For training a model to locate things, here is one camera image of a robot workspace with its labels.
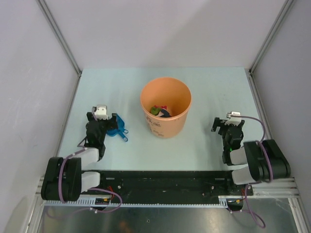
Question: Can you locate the blue plastic dustpan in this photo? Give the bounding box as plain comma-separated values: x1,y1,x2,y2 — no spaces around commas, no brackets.
106,114,128,137

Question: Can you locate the orange plastic bucket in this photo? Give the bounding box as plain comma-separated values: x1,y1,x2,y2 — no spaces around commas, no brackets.
140,77,192,138

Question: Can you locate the blue hand brush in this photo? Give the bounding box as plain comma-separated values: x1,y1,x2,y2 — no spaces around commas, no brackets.
120,134,128,142

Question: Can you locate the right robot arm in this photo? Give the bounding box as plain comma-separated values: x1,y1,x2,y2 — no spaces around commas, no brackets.
211,114,291,195

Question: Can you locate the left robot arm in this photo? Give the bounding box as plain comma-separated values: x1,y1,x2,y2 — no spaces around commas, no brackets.
41,113,118,203

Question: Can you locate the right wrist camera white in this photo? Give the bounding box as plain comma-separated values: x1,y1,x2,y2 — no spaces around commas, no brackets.
225,111,242,126

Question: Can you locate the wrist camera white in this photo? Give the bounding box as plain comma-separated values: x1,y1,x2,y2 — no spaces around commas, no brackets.
225,111,242,126
91,105,109,120

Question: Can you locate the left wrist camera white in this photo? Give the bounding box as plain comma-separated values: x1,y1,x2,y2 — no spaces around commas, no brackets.
91,105,109,120

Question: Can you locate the right aluminium corner post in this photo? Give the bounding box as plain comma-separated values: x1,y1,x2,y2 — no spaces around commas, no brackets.
249,0,297,73

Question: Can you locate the aluminium corner post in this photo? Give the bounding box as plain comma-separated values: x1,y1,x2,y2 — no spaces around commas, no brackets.
35,0,82,76
249,0,297,73

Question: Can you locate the white cable duct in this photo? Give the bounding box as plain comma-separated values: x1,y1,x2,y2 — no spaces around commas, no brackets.
44,195,228,208

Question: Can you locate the aluminium frame rail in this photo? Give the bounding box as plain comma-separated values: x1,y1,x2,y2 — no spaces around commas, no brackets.
35,178,301,199

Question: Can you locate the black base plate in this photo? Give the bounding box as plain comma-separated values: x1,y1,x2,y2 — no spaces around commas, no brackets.
88,170,253,203

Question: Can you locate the left aluminium corner post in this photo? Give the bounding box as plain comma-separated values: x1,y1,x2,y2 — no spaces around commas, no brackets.
35,0,82,76

